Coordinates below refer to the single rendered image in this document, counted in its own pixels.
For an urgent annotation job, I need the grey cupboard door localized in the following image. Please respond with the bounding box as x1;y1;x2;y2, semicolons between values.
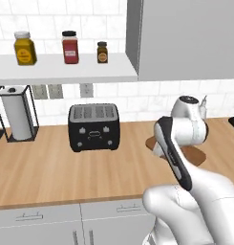
0;221;85;245
82;214;157;245

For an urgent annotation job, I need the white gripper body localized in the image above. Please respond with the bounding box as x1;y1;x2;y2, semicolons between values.
152;141;169;159

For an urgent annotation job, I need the yellow spice jar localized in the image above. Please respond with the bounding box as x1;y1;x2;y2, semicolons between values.
13;31;38;67

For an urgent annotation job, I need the small brown spice jar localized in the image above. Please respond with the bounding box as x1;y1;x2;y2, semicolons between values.
96;40;110;64

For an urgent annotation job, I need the grey drawer handle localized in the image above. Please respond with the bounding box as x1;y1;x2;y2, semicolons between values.
116;203;143;213
15;212;45;222

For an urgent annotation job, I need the white paper towel roll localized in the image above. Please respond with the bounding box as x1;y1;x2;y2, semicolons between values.
0;85;33;142

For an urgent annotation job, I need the red spice jar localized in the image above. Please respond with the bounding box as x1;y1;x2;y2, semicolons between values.
61;30;80;65

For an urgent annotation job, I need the grey wall cupboard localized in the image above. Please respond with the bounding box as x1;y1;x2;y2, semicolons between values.
125;0;234;82

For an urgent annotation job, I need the grey wall socket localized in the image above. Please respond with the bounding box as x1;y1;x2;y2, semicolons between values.
31;83;49;100
47;83;64;100
78;82;95;100

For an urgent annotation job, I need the grey cupboard door handle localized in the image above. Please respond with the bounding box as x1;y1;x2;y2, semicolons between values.
88;229;96;245
72;230;80;245

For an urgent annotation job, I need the grey drawer front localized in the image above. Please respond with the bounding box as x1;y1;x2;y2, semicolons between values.
0;203;82;230
79;198;156;222

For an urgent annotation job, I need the brown wooden cutting board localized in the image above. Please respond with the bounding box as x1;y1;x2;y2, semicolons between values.
144;135;208;167

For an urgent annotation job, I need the white wall shelf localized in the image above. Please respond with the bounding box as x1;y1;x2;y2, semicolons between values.
0;52;139;87

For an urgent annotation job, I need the black wire towel holder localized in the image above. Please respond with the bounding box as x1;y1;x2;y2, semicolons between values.
0;84;40;144

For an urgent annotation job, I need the black toaster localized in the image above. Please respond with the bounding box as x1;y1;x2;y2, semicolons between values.
67;102;121;153

